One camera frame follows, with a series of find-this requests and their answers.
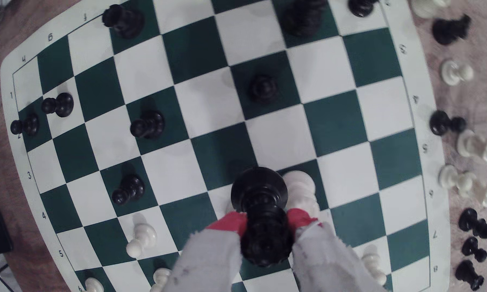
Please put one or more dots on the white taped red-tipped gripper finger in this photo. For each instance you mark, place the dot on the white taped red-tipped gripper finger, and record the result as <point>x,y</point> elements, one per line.
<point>328,263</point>
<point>211,259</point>

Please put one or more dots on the white chess pawn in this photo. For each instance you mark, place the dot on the white chess pawn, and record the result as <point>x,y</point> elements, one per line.
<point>93,284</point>
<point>454,73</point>
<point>452,178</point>
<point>142,239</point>
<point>160,279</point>
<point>373,263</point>

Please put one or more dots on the black chess pawn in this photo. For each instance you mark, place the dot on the black chess pawn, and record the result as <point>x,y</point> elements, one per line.
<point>472,247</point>
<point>263,88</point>
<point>128,189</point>
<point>444,123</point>
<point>59,104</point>
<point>26,125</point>
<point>148,125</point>
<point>361,7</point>

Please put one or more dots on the green and white chess mat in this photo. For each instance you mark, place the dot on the green and white chess mat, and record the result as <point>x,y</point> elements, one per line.
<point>282,138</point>

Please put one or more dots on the black chess rook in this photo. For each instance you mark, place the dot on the black chess rook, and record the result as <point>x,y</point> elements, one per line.
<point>467,275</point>
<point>124,20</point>

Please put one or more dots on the black chess bishop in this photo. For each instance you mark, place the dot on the black chess bishop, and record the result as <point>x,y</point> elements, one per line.
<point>472,222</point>

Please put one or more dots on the white chess knight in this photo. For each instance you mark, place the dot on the white chess knight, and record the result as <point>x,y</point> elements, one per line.
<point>474,145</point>
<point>481,192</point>

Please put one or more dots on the black chess knight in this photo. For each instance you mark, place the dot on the black chess knight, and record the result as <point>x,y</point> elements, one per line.
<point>450,30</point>

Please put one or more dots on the white chess rook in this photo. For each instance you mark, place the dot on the white chess rook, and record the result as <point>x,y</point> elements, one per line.
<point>429,6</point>

